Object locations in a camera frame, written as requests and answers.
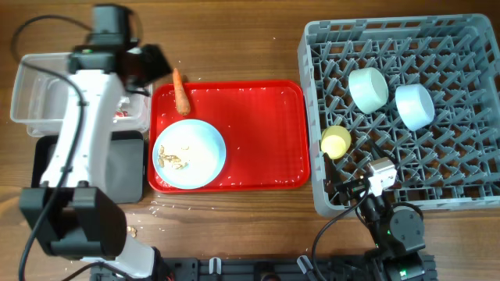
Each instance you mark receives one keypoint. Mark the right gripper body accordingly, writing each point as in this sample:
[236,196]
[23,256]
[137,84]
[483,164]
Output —
[349,185]

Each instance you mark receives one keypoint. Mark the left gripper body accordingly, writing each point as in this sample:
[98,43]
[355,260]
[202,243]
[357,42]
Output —
[149,65]

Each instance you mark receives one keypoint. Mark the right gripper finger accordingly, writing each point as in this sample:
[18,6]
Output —
[332,176]
[378,152]

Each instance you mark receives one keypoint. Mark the yellow cup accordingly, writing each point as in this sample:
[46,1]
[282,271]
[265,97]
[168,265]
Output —
[335,141]

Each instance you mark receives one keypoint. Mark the light blue small bowl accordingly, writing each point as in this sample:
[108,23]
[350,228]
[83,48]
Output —
[415,106]

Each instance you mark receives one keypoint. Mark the mint green bowl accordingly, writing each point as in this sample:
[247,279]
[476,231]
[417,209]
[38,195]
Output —
[368,88]

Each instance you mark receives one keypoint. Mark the red snack wrapper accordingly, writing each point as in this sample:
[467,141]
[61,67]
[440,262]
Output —
[121,114]

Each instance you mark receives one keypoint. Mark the orange carrot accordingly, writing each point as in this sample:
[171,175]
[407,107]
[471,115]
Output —
[183,106]

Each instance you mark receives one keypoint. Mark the light blue plate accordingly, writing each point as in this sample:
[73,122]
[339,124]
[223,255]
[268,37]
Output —
[198,143]

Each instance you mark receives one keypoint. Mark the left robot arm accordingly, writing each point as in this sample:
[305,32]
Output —
[69,212]

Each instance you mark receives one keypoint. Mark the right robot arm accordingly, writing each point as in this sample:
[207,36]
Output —
[397,229]

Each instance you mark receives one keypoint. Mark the grey dishwasher rack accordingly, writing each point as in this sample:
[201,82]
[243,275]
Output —
[453,163]

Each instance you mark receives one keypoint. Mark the red serving tray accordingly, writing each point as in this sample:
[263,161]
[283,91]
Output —
[263,124]

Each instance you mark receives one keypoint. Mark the clear plastic bin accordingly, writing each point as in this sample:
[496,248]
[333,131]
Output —
[39,101]

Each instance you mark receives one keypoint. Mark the black tray bin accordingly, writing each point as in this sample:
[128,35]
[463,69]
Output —
[125,166]

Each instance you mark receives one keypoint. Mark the food scrap on table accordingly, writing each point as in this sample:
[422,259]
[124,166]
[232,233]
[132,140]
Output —
[132,231]

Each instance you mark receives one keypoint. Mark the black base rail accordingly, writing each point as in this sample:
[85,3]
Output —
[273,269]

